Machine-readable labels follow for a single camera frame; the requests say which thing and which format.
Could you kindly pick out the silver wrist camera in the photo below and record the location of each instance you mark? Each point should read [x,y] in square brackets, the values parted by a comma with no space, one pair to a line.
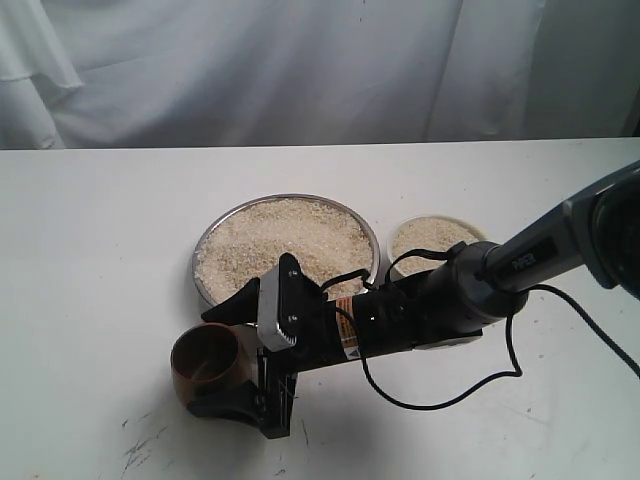
[269,333]

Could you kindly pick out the brown wooden cup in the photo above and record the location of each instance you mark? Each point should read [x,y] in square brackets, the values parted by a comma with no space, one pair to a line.
[207,359]

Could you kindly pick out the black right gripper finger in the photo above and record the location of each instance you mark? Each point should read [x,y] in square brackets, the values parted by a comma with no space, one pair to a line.
[240,308]
[237,403]

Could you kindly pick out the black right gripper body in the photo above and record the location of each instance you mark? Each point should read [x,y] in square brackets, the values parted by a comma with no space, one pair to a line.
[342,320]

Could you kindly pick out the white backdrop curtain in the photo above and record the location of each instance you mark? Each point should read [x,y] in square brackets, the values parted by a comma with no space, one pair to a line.
[159,74]

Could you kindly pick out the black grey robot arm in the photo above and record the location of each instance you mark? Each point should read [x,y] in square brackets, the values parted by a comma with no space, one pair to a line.
[250,349]

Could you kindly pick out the round metal rice tray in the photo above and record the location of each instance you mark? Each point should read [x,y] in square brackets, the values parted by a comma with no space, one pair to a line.
[327,238]

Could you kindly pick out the white bowl of rice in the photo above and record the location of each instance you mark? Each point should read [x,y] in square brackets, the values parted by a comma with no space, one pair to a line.
[431,232]

